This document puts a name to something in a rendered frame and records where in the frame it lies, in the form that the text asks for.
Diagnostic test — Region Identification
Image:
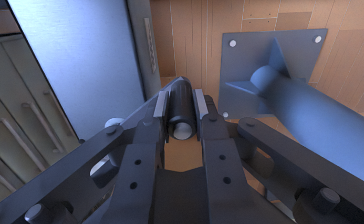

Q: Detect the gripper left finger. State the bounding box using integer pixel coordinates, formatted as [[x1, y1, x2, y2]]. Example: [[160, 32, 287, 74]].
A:
[[0, 90, 170, 224]]

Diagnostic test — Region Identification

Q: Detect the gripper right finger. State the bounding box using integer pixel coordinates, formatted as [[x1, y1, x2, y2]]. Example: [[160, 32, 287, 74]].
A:
[[194, 88, 364, 224]]

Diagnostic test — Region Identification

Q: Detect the blue-grey drafting table board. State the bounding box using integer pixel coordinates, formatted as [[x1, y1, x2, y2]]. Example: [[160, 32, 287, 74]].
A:
[[7, 0, 146, 141]]

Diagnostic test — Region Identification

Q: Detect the grey drawer cabinet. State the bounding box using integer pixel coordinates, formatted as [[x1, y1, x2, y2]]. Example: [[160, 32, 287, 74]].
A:
[[0, 33, 81, 213]]

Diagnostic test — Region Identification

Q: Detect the silver label plate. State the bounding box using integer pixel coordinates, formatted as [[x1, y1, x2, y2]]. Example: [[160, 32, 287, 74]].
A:
[[143, 17, 157, 74]]

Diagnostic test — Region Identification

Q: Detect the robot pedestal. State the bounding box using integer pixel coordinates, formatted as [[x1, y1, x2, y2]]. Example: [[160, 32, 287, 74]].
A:
[[217, 28, 364, 191]]

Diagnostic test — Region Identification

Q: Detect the grey drafting table frame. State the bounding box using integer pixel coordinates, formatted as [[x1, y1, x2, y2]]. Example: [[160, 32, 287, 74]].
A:
[[126, 0, 163, 100]]

